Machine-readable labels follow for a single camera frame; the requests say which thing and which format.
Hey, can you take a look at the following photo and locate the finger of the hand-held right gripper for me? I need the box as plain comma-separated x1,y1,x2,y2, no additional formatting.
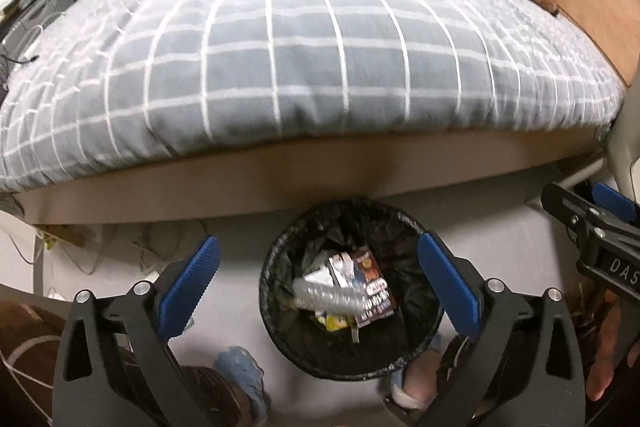
541,183,603,233
591,183,640,224

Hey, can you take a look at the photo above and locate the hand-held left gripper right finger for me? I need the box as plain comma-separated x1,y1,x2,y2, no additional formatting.
417,231,588,427

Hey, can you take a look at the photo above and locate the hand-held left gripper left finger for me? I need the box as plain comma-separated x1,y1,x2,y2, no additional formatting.
52,235,222,427

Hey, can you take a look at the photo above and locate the brown printed carton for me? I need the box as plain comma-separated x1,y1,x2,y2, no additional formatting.
327,246,398,328

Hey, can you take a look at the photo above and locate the black-lined trash bin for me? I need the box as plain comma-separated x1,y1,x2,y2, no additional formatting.
259,198,446,381

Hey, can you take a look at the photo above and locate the yellow and white snack packet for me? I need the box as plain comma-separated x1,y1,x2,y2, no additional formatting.
317,312,352,333

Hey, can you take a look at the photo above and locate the clear bubble wrap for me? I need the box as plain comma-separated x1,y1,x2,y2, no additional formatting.
292,279,369,316

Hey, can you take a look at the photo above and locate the person's right hand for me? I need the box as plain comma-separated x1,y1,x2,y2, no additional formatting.
584,302,627,402

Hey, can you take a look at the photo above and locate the white furniture piece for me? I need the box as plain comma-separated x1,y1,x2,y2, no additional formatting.
599,94,640,205

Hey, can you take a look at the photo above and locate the blue slipper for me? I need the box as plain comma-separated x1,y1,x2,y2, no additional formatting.
215,346,269,426
381,332,447,412

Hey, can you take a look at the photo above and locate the brown bed base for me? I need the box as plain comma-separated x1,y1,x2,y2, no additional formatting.
10,127,608,228

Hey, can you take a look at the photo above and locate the grey checked bedsheet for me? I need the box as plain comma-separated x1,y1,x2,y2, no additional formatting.
0,0,628,194

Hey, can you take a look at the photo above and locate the grey storage basket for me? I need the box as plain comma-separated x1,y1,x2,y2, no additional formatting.
0,0,76,60

